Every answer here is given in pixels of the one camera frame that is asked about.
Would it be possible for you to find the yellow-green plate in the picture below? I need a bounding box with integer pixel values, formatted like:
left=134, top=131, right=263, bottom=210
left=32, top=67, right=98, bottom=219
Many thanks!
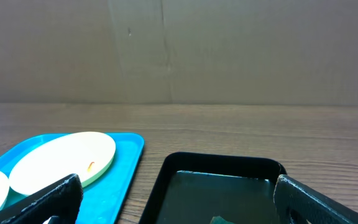
left=9, top=132, right=116, bottom=195

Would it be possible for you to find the blue plastic tray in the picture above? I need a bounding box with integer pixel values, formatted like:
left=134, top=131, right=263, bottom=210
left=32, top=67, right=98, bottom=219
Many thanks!
left=0, top=133, right=145, bottom=224

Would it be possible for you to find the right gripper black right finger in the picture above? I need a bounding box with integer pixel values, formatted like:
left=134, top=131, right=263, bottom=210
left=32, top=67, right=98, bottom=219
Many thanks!
left=273, top=174, right=358, bottom=224

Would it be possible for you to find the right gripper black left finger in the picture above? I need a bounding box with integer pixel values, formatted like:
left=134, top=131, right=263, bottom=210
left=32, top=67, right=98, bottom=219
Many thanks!
left=0, top=174, right=83, bottom=224

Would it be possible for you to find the green yellow sponge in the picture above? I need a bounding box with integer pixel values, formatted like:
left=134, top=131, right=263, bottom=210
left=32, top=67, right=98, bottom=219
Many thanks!
left=209, top=216, right=234, bottom=224

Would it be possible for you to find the black water tray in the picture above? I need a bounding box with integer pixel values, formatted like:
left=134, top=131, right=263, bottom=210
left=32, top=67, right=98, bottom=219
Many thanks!
left=140, top=152, right=286, bottom=223

